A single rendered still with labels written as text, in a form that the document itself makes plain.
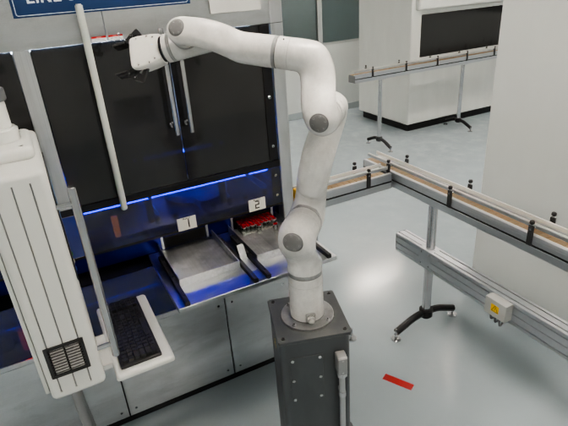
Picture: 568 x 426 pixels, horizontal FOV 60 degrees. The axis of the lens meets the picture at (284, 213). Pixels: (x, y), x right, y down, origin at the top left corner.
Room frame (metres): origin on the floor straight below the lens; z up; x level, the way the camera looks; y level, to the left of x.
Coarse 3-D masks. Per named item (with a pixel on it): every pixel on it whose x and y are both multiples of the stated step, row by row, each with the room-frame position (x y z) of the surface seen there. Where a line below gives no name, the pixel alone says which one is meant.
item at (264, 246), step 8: (280, 216) 2.17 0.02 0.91; (280, 224) 2.14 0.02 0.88; (232, 232) 2.05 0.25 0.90; (240, 232) 2.08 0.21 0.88; (256, 232) 2.07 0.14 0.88; (264, 232) 2.06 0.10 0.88; (272, 232) 2.06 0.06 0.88; (240, 240) 1.96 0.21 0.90; (248, 240) 2.00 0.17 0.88; (256, 240) 1.99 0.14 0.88; (264, 240) 1.99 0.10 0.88; (272, 240) 1.98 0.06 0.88; (248, 248) 1.88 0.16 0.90; (256, 248) 1.91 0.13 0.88; (264, 248) 1.91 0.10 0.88; (272, 248) 1.90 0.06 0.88; (256, 256) 1.81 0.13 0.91; (264, 256) 1.81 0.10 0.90; (272, 256) 1.83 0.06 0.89
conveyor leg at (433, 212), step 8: (432, 208) 2.35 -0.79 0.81; (432, 216) 2.35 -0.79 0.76; (432, 224) 2.35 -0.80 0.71; (432, 232) 2.35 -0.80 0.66; (432, 240) 2.34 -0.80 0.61; (432, 248) 2.34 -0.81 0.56; (424, 272) 2.36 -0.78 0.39; (424, 280) 2.36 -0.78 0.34; (432, 280) 2.35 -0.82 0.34; (424, 288) 2.36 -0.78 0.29; (424, 296) 2.35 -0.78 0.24; (424, 304) 2.35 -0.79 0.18
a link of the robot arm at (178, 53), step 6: (168, 42) 1.51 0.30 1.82; (174, 48) 1.50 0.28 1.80; (180, 48) 1.49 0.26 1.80; (186, 48) 1.48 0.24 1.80; (192, 48) 1.49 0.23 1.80; (198, 48) 1.49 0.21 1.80; (174, 54) 1.51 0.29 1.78; (180, 54) 1.51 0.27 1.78; (186, 54) 1.51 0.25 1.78; (192, 54) 1.51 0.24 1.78; (198, 54) 1.52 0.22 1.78
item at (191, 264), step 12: (204, 240) 2.03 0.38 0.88; (216, 240) 2.01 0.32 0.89; (168, 252) 1.94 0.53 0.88; (180, 252) 1.93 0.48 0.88; (192, 252) 1.92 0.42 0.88; (204, 252) 1.92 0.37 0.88; (216, 252) 1.91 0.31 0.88; (228, 252) 1.87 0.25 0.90; (168, 264) 1.80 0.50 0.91; (180, 264) 1.83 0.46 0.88; (192, 264) 1.82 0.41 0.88; (204, 264) 1.81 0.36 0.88; (216, 264) 1.81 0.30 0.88; (228, 264) 1.74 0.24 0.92; (180, 276) 1.73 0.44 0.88; (192, 276) 1.67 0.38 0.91; (204, 276) 1.70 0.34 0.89
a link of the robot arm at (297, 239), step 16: (304, 208) 1.45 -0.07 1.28; (288, 224) 1.36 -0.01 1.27; (304, 224) 1.35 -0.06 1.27; (320, 224) 1.43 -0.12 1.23; (288, 240) 1.33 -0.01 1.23; (304, 240) 1.32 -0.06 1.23; (288, 256) 1.37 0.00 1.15; (304, 256) 1.34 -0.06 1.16; (288, 272) 1.42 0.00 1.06; (304, 272) 1.38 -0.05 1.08; (320, 272) 1.41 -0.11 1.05
